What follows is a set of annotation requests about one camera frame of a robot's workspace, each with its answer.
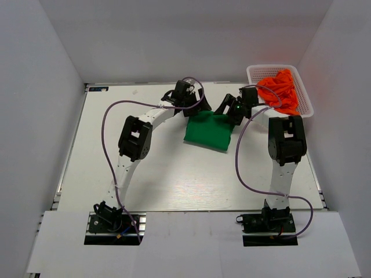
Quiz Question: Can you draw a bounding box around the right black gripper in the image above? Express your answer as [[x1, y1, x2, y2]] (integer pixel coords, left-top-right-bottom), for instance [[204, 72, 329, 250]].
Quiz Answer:
[[214, 94, 247, 126]]

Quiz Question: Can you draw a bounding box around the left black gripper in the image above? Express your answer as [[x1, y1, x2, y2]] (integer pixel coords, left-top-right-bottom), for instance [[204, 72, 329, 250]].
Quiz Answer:
[[181, 88, 210, 116]]

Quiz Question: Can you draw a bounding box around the green t shirt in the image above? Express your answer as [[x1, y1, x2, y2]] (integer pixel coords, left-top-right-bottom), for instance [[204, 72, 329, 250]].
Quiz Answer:
[[184, 111, 235, 152]]

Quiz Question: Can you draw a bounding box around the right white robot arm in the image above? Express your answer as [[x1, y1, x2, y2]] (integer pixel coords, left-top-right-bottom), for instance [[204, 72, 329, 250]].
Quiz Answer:
[[214, 85, 307, 231]]

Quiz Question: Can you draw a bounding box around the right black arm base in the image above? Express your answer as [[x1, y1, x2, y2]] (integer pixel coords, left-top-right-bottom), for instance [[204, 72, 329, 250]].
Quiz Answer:
[[235, 213, 298, 247]]

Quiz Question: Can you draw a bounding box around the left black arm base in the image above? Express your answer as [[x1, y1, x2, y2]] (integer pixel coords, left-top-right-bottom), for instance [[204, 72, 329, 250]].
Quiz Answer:
[[84, 213, 146, 246]]

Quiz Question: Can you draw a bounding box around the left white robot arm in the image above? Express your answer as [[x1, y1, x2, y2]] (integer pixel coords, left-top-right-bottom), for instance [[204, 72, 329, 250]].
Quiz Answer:
[[93, 76, 211, 231]]

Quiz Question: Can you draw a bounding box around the white plastic basket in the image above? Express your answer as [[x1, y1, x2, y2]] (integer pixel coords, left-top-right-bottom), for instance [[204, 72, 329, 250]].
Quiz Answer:
[[246, 64, 314, 118]]

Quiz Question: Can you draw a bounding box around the orange t shirt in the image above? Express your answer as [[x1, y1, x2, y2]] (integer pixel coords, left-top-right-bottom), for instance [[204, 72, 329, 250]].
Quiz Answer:
[[257, 69, 300, 115]]

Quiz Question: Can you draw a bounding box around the blue table label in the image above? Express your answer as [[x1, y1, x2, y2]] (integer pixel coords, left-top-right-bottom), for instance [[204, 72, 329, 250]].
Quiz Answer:
[[88, 86, 109, 92]]

